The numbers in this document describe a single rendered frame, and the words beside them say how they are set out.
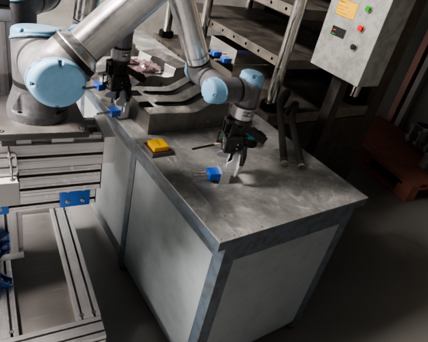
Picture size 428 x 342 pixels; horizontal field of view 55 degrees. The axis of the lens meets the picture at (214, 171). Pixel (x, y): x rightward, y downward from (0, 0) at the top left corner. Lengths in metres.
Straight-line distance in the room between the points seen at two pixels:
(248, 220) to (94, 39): 0.70
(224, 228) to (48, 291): 0.84
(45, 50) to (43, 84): 0.07
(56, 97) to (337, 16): 1.40
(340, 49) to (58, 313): 1.61
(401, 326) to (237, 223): 1.41
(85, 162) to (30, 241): 0.85
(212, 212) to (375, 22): 1.08
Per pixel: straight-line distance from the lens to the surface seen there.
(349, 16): 1.99
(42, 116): 1.12
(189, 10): 1.20
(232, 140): 1.32
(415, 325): 2.53
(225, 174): 1.40
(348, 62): 1.97
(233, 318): 1.64
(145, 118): 1.63
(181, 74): 2.11
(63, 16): 3.90
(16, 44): 1.08
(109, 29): 0.96
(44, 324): 1.70
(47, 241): 1.99
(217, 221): 1.25
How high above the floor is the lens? 1.57
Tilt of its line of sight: 31 degrees down
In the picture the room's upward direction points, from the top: 14 degrees clockwise
